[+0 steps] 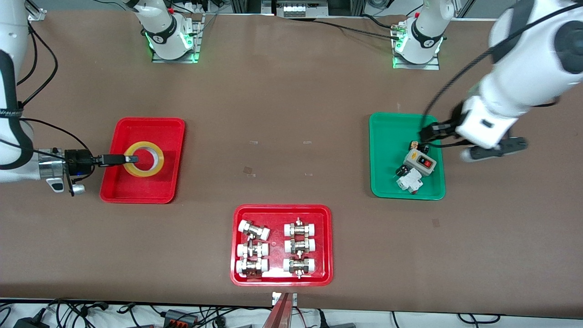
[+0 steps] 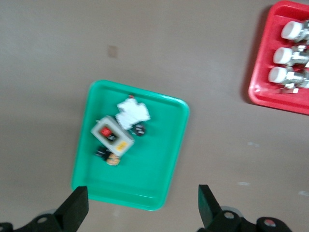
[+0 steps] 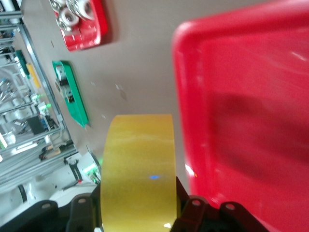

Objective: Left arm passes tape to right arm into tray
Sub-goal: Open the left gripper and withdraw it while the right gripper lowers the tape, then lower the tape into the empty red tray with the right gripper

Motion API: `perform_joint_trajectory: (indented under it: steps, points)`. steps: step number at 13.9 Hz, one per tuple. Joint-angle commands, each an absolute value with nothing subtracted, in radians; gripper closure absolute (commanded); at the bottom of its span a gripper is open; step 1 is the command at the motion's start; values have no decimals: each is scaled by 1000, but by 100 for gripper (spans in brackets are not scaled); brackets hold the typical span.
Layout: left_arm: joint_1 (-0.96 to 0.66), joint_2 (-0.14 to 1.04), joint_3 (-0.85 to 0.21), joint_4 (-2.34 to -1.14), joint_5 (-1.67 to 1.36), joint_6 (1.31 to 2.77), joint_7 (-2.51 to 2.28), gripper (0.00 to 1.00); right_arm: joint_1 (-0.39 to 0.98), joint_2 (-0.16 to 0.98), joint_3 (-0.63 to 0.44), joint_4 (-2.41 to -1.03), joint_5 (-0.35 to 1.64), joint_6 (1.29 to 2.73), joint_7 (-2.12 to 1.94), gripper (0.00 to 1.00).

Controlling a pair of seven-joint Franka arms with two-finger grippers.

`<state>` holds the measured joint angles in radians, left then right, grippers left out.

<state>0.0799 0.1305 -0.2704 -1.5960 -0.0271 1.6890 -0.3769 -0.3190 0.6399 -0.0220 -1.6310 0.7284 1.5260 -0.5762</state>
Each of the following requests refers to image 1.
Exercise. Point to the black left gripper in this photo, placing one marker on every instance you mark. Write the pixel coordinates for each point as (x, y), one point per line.
(433, 131)

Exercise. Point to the black power adapter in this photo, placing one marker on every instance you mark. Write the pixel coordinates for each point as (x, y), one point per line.
(32, 323)

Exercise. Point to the white circuit breaker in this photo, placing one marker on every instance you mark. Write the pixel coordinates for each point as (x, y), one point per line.
(410, 182)

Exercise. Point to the red plastic tray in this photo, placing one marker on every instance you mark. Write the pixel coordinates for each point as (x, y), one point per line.
(136, 191)
(278, 214)

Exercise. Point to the red metal bar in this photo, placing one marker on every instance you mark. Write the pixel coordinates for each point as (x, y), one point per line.
(278, 316)

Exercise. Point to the grey on-off switch box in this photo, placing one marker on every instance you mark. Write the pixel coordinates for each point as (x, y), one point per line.
(420, 161)

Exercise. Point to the small black orange connector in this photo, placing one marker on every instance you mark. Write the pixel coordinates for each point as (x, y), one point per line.
(418, 146)

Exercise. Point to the metal valve with white caps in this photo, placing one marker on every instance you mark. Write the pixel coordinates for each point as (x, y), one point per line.
(253, 230)
(299, 229)
(299, 265)
(251, 267)
(252, 249)
(299, 246)

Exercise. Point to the white power strip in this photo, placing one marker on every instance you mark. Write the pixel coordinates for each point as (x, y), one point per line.
(300, 8)

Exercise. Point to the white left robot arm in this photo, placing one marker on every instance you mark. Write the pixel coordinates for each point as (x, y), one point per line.
(524, 77)

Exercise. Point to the small metal bracket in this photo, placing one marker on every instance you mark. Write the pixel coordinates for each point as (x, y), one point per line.
(274, 298)

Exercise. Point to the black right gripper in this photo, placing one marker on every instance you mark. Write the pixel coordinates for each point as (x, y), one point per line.
(77, 162)

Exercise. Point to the yellow clear tape roll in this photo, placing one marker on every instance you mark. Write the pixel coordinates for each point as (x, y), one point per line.
(132, 171)

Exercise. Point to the green plastic tray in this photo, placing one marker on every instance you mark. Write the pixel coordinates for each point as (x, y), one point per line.
(385, 155)

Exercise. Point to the black box with orange connectors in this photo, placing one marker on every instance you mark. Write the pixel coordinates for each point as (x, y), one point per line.
(182, 319)

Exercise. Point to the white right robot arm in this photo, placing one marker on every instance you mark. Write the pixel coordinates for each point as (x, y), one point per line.
(13, 91)

